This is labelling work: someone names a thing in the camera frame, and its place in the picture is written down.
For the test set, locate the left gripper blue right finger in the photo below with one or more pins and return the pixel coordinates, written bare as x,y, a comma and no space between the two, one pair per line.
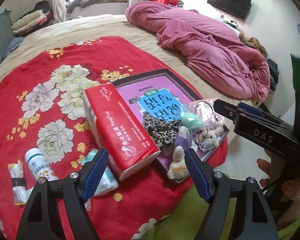
201,174

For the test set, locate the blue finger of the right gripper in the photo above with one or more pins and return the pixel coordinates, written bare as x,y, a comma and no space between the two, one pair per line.
230,111
260,113

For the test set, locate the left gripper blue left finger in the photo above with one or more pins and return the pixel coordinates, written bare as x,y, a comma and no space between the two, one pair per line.
91,174

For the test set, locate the beige bear plush pink bow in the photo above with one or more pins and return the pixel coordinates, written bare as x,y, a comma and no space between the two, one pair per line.
208,139

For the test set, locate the white bunny plush purple bow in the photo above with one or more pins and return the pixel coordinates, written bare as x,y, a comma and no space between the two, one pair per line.
183,141

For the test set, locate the leopard print scrunchie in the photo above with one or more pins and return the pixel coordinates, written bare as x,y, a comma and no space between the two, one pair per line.
161,132

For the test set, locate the snack packet with black band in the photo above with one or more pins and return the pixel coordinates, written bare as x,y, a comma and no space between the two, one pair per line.
18,181

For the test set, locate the person right hand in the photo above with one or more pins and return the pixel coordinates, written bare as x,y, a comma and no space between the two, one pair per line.
283,179

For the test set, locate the red tissue box pack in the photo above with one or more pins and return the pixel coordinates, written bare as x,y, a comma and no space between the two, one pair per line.
117,129

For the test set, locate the white vitamin bottle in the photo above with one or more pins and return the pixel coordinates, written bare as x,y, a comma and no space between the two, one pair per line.
38,165

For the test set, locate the pink quilted duvet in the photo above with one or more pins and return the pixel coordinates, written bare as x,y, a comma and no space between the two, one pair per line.
211,49

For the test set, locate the red floral blanket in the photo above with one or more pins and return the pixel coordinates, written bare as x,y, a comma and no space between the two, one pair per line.
41,106

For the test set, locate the beige bed sheet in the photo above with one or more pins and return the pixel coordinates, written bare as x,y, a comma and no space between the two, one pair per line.
93,29

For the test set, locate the folded blankets pile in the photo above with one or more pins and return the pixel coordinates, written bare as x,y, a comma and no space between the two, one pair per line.
40,17

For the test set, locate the clothes on window bench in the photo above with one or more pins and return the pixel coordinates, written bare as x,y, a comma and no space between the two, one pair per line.
85,3

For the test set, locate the wall mounted black television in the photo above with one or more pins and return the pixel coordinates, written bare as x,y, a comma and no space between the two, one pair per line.
237,8

